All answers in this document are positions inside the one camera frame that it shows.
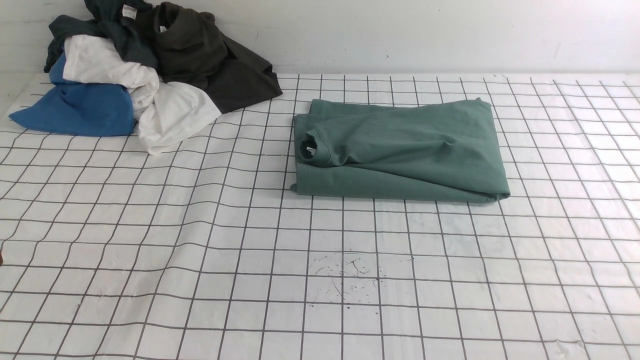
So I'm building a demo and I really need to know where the green long-sleeved shirt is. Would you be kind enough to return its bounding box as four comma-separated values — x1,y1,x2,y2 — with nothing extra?
291,98,511,204

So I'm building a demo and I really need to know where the white grid tablecloth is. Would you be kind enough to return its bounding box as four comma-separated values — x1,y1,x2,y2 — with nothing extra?
0,74,640,360

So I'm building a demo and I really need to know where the white garment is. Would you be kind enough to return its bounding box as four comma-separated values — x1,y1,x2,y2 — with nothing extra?
62,34,222,155

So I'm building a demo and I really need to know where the dark olive garment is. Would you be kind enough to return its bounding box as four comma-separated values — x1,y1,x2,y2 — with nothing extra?
134,2,282,114

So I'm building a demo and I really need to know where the dark teal garment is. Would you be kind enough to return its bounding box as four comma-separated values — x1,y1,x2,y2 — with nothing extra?
43,0,159,73

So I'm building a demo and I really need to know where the blue garment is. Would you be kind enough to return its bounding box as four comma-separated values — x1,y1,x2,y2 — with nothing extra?
9,54,136,137

